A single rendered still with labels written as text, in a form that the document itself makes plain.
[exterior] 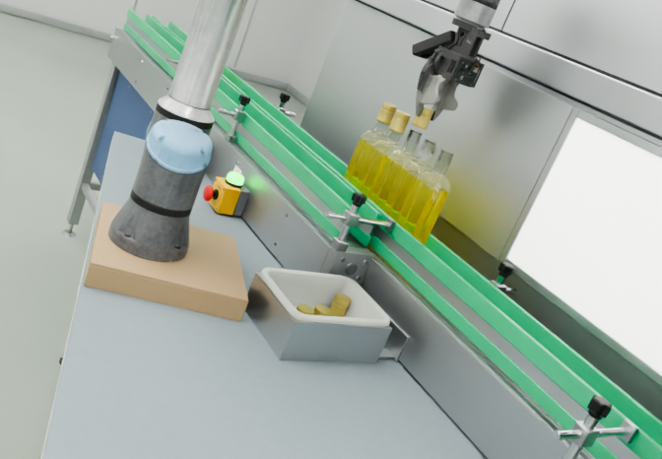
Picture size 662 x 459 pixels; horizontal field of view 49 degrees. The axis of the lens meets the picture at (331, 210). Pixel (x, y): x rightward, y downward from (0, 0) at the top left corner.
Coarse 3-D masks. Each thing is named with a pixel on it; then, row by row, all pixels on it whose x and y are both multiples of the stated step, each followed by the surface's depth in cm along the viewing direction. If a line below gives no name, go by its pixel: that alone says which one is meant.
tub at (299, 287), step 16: (272, 272) 139; (288, 272) 141; (304, 272) 144; (272, 288) 132; (288, 288) 142; (304, 288) 144; (320, 288) 146; (336, 288) 149; (352, 288) 148; (288, 304) 128; (352, 304) 147; (368, 304) 143; (304, 320) 126; (320, 320) 128; (336, 320) 130; (352, 320) 132; (368, 320) 134; (384, 320) 137
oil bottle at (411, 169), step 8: (416, 160) 155; (408, 168) 154; (416, 168) 153; (424, 168) 153; (400, 176) 156; (408, 176) 154; (416, 176) 153; (400, 184) 156; (408, 184) 154; (392, 192) 157; (400, 192) 155; (408, 192) 154; (392, 200) 157; (400, 200) 155; (384, 208) 159; (392, 208) 157; (400, 208) 155; (392, 216) 156
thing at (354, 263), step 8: (352, 248) 153; (360, 248) 155; (328, 256) 151; (336, 256) 149; (344, 256) 150; (352, 256) 151; (360, 256) 152; (368, 256) 153; (328, 264) 151; (336, 264) 150; (344, 264) 151; (352, 264) 151; (360, 264) 153; (368, 264) 154; (320, 272) 153; (328, 272) 150; (336, 272) 151; (344, 272) 152; (352, 272) 152; (360, 272) 154; (360, 280) 155
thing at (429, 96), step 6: (432, 78) 152; (438, 78) 151; (426, 84) 152; (432, 84) 152; (426, 90) 153; (432, 90) 151; (420, 96) 153; (426, 96) 152; (432, 96) 151; (420, 102) 153; (426, 102) 152; (432, 102) 150; (420, 108) 154; (420, 114) 155
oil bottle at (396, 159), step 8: (392, 152) 160; (400, 152) 158; (392, 160) 159; (400, 160) 157; (408, 160) 157; (384, 168) 161; (392, 168) 159; (400, 168) 157; (384, 176) 160; (392, 176) 158; (376, 184) 162; (384, 184) 160; (392, 184) 158; (376, 192) 162; (384, 192) 160; (376, 200) 161; (384, 200) 159
